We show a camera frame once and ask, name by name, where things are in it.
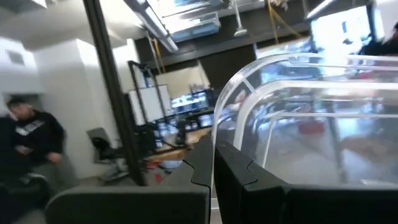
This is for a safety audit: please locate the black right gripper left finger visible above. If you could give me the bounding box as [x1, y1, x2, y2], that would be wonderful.
[146, 133, 214, 224]

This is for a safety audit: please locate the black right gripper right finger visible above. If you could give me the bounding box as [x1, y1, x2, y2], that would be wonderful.
[214, 141, 330, 224]

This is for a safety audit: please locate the clear plastic storage bin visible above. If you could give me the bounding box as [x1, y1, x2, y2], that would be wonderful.
[211, 51, 398, 187]

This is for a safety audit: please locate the wooden desk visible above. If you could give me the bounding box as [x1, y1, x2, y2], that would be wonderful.
[144, 126, 213, 163]

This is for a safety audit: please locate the lit computer monitor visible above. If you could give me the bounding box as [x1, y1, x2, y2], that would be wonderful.
[170, 90, 211, 115]

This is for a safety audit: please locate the white board panel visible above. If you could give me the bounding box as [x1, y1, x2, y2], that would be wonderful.
[128, 84, 174, 126]

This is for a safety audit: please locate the black office chair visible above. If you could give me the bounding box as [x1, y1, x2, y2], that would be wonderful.
[86, 126, 129, 184]

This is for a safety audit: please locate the long ceiling light fixture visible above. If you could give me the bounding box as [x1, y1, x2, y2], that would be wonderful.
[124, 0, 180, 53]

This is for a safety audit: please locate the person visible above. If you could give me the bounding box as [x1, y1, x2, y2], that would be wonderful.
[356, 21, 398, 57]
[0, 96, 79, 200]

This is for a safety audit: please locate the yellow hanging cable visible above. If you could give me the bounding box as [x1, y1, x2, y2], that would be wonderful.
[266, 0, 304, 45]

